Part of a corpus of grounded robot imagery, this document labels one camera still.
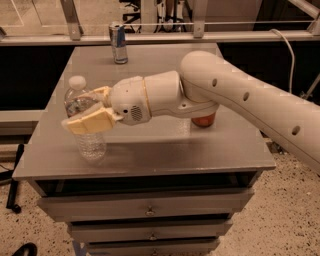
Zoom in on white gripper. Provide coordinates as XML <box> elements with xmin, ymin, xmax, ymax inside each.
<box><xmin>61</xmin><ymin>76</ymin><xmax>151</xmax><ymax>135</ymax></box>

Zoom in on clear plastic water bottle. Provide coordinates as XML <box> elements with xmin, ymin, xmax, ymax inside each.
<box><xmin>64</xmin><ymin>75</ymin><xmax>106</xmax><ymax>164</ymax></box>

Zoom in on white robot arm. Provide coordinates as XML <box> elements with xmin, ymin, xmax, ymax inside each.
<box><xmin>62</xmin><ymin>51</ymin><xmax>320</xmax><ymax>171</ymax></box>

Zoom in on blue silver energy drink can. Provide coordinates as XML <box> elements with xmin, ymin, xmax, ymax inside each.
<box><xmin>109</xmin><ymin>22</ymin><xmax>128</xmax><ymax>64</ymax></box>

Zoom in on red cola can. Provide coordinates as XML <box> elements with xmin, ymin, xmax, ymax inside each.
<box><xmin>191</xmin><ymin>113</ymin><xmax>215</xmax><ymax>128</ymax></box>

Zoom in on grey drawer cabinet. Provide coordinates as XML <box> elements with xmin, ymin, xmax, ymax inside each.
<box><xmin>14</xmin><ymin>44</ymin><xmax>275</xmax><ymax>256</ymax></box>

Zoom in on metal window railing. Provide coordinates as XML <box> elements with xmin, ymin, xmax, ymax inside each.
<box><xmin>0</xmin><ymin>0</ymin><xmax>320</xmax><ymax>46</ymax></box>

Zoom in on black pole stand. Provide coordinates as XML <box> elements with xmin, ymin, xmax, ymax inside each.
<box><xmin>6</xmin><ymin>144</ymin><xmax>24</xmax><ymax>214</ymax></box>

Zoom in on black shoe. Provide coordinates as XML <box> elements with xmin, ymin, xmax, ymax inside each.
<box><xmin>12</xmin><ymin>243</ymin><xmax>38</xmax><ymax>256</ymax></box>

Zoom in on white cable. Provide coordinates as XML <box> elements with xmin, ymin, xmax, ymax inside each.
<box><xmin>269</xmin><ymin>28</ymin><xmax>296</xmax><ymax>94</ymax></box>

